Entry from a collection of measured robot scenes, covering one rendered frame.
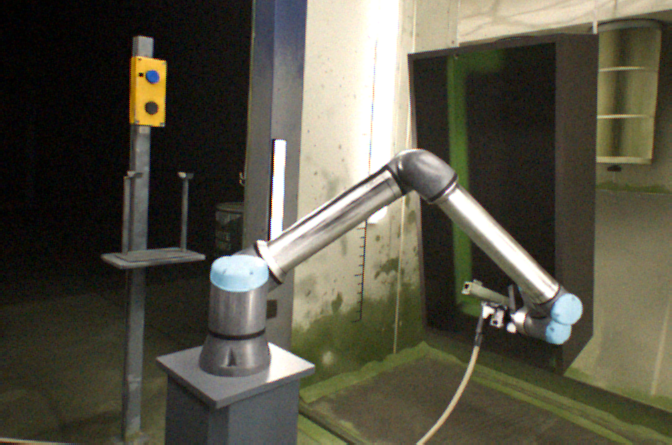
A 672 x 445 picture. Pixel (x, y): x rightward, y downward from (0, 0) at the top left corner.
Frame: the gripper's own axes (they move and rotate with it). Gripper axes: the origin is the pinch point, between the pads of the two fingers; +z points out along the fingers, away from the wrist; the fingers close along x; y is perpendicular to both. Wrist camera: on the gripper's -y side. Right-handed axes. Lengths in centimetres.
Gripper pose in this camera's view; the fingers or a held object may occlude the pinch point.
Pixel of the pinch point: (487, 304)
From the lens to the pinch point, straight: 202.7
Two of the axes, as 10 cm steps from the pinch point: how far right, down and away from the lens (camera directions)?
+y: -3.4, 9.2, -1.9
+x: 8.7, 3.9, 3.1
